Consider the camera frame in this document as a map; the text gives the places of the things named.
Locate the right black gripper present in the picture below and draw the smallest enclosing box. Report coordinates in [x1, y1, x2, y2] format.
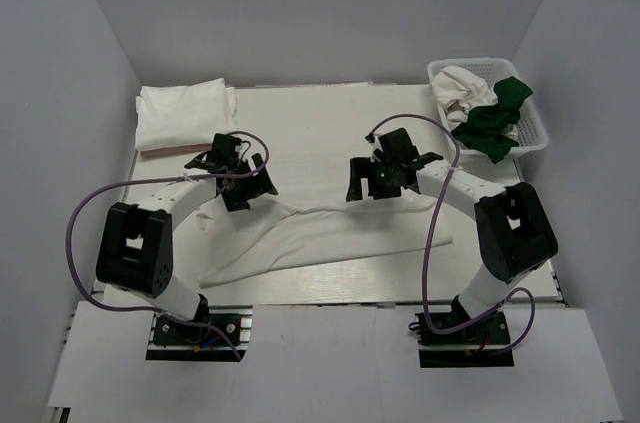
[348, 156, 403, 201]

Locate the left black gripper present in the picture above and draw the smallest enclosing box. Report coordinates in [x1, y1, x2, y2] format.
[223, 153, 277, 211]

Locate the white shirt red logo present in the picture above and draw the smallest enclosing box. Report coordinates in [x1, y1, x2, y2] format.
[196, 185, 435, 288]

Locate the plain white t shirt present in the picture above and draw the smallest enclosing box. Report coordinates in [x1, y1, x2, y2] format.
[431, 65, 498, 129]

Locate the dark green t shirt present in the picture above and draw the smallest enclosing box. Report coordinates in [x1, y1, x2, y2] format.
[452, 76, 533, 163]

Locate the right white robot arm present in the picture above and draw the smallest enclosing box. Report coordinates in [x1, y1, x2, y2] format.
[346, 128, 558, 342]

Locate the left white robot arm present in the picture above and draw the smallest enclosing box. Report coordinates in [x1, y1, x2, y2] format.
[96, 131, 277, 342]

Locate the folded white shirt stack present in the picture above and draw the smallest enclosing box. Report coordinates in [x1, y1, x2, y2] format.
[135, 78, 237, 152]

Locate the white plastic basket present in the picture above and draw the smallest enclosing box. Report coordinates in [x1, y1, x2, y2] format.
[427, 57, 548, 163]

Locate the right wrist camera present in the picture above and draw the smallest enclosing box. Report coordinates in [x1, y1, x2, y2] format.
[365, 128, 419, 162]

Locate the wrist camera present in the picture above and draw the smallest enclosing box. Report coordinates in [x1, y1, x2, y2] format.
[206, 133, 243, 166]
[365, 128, 419, 162]

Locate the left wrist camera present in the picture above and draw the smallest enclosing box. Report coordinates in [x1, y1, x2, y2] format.
[206, 133, 243, 166]

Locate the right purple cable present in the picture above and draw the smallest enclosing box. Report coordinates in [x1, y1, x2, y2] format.
[364, 115, 537, 352]

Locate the purple cable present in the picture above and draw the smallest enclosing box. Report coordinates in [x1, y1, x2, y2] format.
[67, 130, 271, 360]
[364, 115, 537, 352]

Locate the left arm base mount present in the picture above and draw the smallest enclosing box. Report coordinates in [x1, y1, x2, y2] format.
[146, 307, 253, 362]

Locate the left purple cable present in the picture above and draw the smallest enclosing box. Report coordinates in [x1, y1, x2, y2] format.
[67, 130, 271, 360]

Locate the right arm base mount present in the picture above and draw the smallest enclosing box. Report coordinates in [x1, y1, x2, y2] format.
[408, 313, 514, 369]

